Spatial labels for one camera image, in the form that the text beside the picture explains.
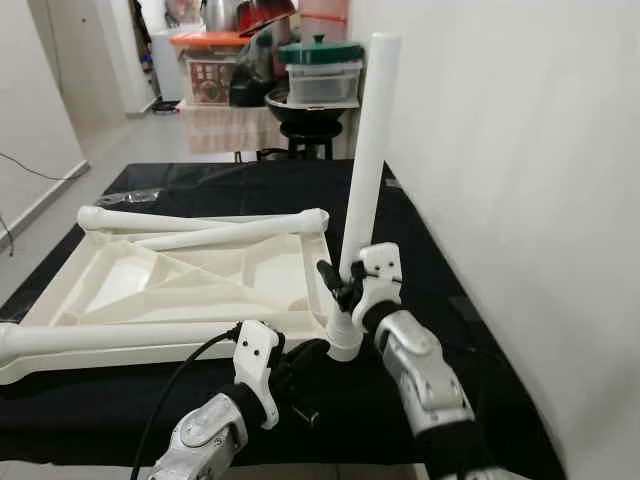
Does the red black pan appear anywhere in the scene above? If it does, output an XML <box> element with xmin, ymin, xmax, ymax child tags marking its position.
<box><xmin>235</xmin><ymin>0</ymin><xmax>298</xmax><ymax>39</ymax></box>

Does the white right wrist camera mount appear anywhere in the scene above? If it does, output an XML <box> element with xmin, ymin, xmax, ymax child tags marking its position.
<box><xmin>350</xmin><ymin>243</ymin><xmax>405</xmax><ymax>309</ymax></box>

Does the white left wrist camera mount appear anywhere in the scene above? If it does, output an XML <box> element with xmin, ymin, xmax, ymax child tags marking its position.
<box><xmin>232</xmin><ymin>320</ymin><xmax>285</xmax><ymax>404</ymax></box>

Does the black tablecloth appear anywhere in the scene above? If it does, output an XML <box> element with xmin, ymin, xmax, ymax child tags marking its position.
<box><xmin>0</xmin><ymin>160</ymin><xmax>566</xmax><ymax>480</ymax></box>

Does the clear tape patch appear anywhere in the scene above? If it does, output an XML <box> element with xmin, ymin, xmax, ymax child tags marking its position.
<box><xmin>118</xmin><ymin>186</ymin><xmax>164</xmax><ymax>206</ymax></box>

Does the green lid clear container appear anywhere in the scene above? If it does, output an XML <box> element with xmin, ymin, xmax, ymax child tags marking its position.
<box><xmin>278</xmin><ymin>35</ymin><xmax>366</xmax><ymax>104</ymax></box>

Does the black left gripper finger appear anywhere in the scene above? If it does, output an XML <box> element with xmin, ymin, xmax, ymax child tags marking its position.
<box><xmin>288</xmin><ymin>338</ymin><xmax>333</xmax><ymax>369</ymax></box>

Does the black wall cable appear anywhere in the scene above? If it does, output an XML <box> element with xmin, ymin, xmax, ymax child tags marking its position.
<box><xmin>0</xmin><ymin>150</ymin><xmax>89</xmax><ymax>183</ymax></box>

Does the beige striped cloth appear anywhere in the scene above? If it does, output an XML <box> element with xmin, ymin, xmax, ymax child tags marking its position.
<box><xmin>178</xmin><ymin>100</ymin><xmax>291</xmax><ymax>156</ymax></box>

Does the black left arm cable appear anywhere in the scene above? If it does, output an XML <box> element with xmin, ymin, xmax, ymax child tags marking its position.
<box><xmin>130</xmin><ymin>325</ymin><xmax>243</xmax><ymax>480</ymax></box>

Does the black bag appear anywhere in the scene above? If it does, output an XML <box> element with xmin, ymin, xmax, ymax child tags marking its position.
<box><xmin>228</xmin><ymin>35</ymin><xmax>291</xmax><ymax>108</ymax></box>

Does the black wok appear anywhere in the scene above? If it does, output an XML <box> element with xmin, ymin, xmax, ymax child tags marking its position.
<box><xmin>265</xmin><ymin>88</ymin><xmax>359</xmax><ymax>126</ymax></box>

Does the pale pink container red band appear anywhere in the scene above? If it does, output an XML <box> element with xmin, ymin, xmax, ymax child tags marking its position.
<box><xmin>298</xmin><ymin>0</ymin><xmax>351</xmax><ymax>43</ymax></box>

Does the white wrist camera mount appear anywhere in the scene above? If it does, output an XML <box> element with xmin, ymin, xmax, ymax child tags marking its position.
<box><xmin>350</xmin><ymin>243</ymin><xmax>405</xmax><ymax>309</ymax></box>
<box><xmin>232</xmin><ymin>320</ymin><xmax>285</xmax><ymax>404</ymax></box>

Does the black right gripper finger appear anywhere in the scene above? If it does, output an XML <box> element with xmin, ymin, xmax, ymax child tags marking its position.
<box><xmin>317</xmin><ymin>260</ymin><xmax>353</xmax><ymax>304</ymax></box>

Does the silver cooking pot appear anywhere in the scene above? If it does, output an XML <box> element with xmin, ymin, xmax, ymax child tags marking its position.
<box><xmin>200</xmin><ymin>0</ymin><xmax>243</xmax><ymax>33</ymax></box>

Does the orange lid storage box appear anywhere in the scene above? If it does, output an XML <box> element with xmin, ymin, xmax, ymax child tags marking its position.
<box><xmin>170</xmin><ymin>30</ymin><xmax>251</xmax><ymax>106</ymax></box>

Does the white plastic children table top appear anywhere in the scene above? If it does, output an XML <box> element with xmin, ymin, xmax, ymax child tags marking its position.
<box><xmin>0</xmin><ymin>208</ymin><xmax>363</xmax><ymax>387</ymax></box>

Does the white chest freezer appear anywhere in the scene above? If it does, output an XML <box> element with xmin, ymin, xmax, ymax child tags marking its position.
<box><xmin>148</xmin><ymin>25</ymin><xmax>186</xmax><ymax>101</ymax></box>

